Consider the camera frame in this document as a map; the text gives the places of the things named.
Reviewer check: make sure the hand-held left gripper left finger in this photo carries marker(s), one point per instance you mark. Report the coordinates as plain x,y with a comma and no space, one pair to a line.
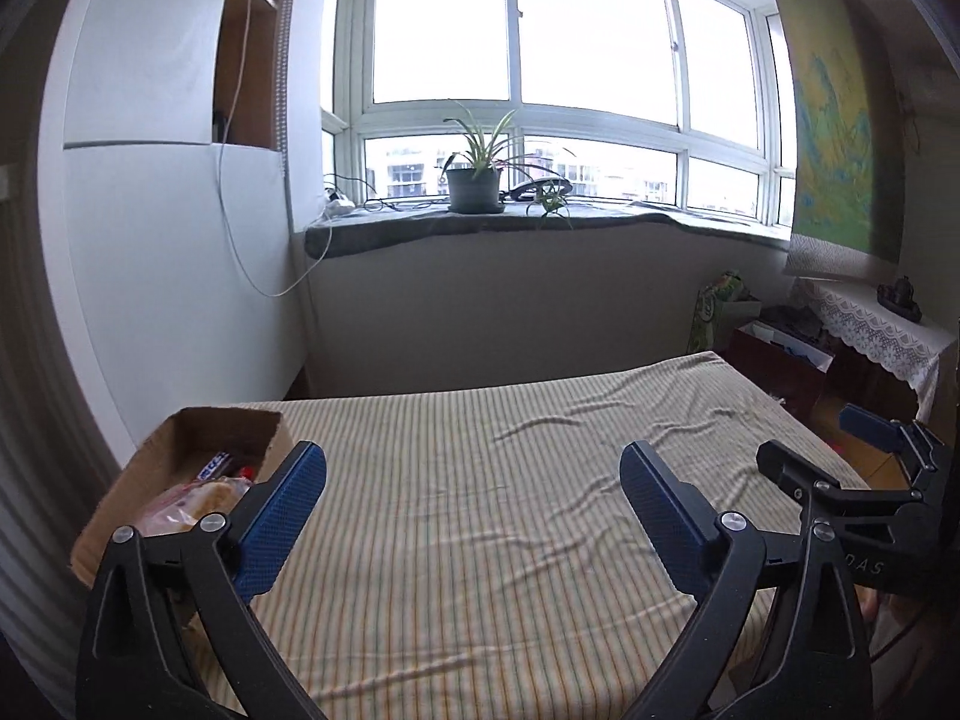
281,525

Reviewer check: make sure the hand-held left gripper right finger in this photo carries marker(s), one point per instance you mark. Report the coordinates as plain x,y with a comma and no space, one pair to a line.
664,521

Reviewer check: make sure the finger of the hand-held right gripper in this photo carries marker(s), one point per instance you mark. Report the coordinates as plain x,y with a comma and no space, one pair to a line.
787,465
870,426

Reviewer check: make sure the dark cake packet red trim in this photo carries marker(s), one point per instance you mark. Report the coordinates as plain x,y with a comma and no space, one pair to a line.
244,472

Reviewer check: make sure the clear bread packet pink print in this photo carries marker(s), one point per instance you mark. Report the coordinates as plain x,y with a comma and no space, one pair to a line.
202,499

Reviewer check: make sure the small dark candy bar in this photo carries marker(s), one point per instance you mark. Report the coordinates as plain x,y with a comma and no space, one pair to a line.
214,466

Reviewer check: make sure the brown cardboard box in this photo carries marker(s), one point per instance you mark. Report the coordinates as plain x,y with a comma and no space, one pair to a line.
150,457

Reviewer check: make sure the white lace-covered side table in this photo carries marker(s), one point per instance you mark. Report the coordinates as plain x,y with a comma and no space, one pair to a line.
877,330

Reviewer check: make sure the dark red box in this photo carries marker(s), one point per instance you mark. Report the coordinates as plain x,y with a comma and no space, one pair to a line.
772,367

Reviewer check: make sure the dark ornament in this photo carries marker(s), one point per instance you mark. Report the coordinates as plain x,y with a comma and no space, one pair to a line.
900,298

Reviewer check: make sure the green gift bag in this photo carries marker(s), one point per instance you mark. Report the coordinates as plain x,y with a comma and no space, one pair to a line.
709,307

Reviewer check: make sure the striped bed sheet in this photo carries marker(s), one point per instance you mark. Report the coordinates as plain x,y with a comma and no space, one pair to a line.
487,540

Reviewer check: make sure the ribbed white door panel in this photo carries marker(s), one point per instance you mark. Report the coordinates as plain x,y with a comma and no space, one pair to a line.
45,465

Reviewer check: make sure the white wardrobe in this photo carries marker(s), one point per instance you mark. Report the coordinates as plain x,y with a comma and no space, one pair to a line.
150,255

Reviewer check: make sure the white power strip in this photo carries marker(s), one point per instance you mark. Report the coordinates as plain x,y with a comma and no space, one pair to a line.
339,204

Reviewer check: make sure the black round object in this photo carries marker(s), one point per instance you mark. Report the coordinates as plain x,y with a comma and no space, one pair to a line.
540,189

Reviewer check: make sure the spider plant in grey pot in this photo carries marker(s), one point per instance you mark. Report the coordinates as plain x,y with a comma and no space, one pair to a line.
474,191

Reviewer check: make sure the white framed window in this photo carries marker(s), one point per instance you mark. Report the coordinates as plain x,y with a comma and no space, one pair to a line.
600,120

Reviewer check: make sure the wall map poster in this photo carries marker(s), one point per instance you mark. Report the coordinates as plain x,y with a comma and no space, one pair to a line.
832,127

